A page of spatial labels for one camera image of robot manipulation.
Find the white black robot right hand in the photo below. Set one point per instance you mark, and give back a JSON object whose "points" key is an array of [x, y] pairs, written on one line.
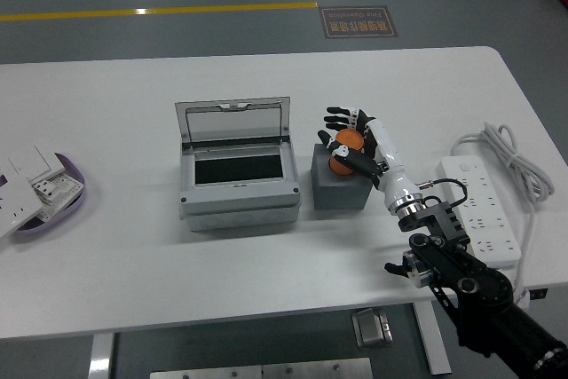
{"points": [[390, 161]]}

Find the grey box with clear flap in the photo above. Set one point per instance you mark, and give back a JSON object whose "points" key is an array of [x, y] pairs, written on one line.
{"points": [[239, 201]]}

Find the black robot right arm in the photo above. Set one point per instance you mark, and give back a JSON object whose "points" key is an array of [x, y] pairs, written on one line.
{"points": [[479, 281]]}

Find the grey cube with round hole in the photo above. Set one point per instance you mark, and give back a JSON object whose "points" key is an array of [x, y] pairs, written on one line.
{"points": [[339, 192]]}

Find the metal floor outlet box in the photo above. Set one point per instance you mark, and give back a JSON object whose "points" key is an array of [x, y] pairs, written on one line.
{"points": [[372, 328]]}

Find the white power strip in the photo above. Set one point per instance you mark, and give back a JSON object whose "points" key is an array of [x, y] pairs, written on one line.
{"points": [[488, 223]]}

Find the brown floor sign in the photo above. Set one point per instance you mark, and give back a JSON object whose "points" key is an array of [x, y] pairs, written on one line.
{"points": [[358, 22]]}

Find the white table leg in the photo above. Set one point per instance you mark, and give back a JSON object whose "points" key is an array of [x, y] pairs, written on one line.
{"points": [[100, 357], [432, 339]]}

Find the black table control panel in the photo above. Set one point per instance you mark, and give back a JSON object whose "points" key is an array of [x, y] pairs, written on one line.
{"points": [[538, 294]]}

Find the yellow floor tape line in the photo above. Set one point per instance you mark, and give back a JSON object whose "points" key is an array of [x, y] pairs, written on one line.
{"points": [[177, 10]]}

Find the purple oval tray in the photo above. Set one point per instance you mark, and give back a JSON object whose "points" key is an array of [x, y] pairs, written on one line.
{"points": [[73, 208]]}

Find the white socket insert module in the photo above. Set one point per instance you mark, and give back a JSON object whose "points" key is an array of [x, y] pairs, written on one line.
{"points": [[60, 190]]}

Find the steel base plate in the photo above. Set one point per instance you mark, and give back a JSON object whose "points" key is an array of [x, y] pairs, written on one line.
{"points": [[262, 370]]}

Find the white switch plate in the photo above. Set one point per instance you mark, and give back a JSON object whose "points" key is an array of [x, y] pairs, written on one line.
{"points": [[33, 161]]}

